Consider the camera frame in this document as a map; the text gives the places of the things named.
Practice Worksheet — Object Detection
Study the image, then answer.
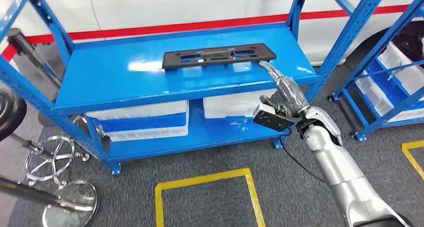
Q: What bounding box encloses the chrome stanchion post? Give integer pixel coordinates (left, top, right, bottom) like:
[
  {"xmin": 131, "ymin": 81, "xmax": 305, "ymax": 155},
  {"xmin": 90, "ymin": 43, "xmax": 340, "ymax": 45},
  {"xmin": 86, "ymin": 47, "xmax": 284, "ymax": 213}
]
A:
[
  {"xmin": 6, "ymin": 28, "xmax": 64, "ymax": 88},
  {"xmin": 0, "ymin": 176, "xmax": 100, "ymax": 227}
]

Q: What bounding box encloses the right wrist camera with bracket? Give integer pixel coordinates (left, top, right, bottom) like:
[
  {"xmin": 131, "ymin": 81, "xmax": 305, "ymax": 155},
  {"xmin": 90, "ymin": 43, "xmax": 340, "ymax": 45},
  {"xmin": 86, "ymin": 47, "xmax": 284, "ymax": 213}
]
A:
[{"xmin": 252, "ymin": 102, "xmax": 296, "ymax": 133}]

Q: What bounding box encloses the blue metal shelf rack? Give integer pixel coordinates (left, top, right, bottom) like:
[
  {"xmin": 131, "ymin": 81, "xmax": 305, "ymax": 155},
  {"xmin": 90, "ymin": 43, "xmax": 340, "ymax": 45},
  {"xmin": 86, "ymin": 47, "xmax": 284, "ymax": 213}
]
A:
[
  {"xmin": 0, "ymin": 0, "xmax": 392, "ymax": 177},
  {"xmin": 327, "ymin": 0, "xmax": 424, "ymax": 143}
]

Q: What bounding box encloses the black plastic plate holder part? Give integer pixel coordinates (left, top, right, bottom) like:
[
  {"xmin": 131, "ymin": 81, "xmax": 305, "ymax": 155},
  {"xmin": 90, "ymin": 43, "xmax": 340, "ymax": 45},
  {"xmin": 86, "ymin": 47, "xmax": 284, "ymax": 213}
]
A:
[{"xmin": 161, "ymin": 43, "xmax": 277, "ymax": 71}]

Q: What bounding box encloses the black round stool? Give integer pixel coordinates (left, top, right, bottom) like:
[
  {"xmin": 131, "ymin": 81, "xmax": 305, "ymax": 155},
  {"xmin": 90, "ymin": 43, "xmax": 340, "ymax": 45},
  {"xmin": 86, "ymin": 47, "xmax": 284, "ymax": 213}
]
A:
[{"xmin": 0, "ymin": 86, "xmax": 90, "ymax": 188}]

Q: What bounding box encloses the red barrier belt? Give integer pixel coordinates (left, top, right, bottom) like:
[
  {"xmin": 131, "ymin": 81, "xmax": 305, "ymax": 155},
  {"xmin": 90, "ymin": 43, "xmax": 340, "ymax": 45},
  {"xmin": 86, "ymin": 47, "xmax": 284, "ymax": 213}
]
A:
[{"xmin": 0, "ymin": 43, "xmax": 17, "ymax": 63}]

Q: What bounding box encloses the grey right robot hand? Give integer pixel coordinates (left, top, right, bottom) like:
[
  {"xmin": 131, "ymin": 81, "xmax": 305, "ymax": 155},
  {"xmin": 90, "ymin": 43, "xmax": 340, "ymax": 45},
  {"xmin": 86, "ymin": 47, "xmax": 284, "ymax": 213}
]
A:
[{"xmin": 258, "ymin": 60, "xmax": 311, "ymax": 120}]

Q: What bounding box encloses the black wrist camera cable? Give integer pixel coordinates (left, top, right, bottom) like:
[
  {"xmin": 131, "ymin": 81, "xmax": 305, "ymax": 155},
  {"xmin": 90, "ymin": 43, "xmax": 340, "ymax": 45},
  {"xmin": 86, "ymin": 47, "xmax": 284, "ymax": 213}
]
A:
[{"xmin": 280, "ymin": 135, "xmax": 327, "ymax": 184}]

